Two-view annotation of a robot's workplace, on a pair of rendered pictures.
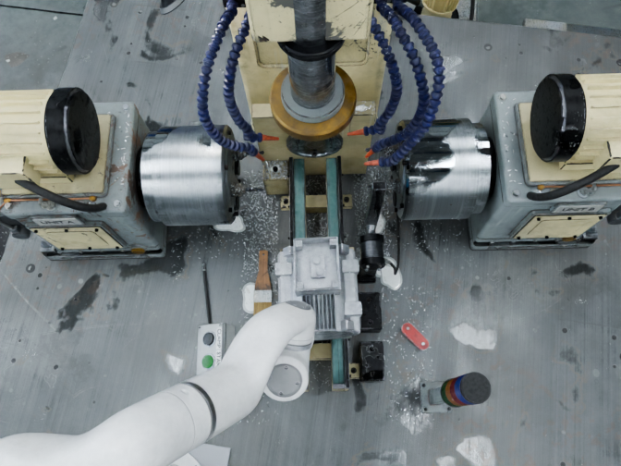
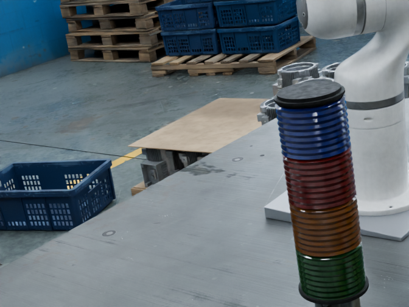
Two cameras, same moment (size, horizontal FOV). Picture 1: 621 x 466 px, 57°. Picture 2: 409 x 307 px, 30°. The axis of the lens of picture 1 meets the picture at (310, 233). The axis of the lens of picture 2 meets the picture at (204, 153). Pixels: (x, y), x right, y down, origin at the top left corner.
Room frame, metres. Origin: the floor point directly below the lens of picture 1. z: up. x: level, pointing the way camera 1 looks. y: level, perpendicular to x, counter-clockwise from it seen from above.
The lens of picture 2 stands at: (0.28, -0.88, 1.38)
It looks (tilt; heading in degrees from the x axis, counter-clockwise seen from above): 18 degrees down; 121
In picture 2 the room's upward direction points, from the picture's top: 10 degrees counter-clockwise
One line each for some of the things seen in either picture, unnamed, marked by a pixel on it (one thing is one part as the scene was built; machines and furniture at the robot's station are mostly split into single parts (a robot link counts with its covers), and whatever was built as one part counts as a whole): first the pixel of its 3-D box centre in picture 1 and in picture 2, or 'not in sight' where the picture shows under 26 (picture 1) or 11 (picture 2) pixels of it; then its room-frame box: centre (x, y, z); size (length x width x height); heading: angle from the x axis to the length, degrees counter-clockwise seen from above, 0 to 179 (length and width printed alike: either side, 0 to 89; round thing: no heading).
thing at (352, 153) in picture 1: (314, 130); not in sight; (0.75, -0.03, 0.97); 0.30 x 0.11 x 0.34; 87
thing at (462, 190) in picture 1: (447, 169); not in sight; (0.58, -0.35, 1.04); 0.41 x 0.25 x 0.25; 87
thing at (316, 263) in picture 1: (316, 267); not in sight; (0.33, -0.01, 1.11); 0.12 x 0.11 x 0.07; 179
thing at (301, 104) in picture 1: (311, 67); not in sight; (0.64, -0.02, 1.43); 0.18 x 0.18 x 0.48
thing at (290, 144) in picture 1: (314, 144); not in sight; (0.69, -0.03, 1.02); 0.15 x 0.02 x 0.15; 87
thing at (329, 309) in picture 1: (318, 293); not in sight; (0.29, -0.01, 1.01); 0.20 x 0.19 x 0.19; 179
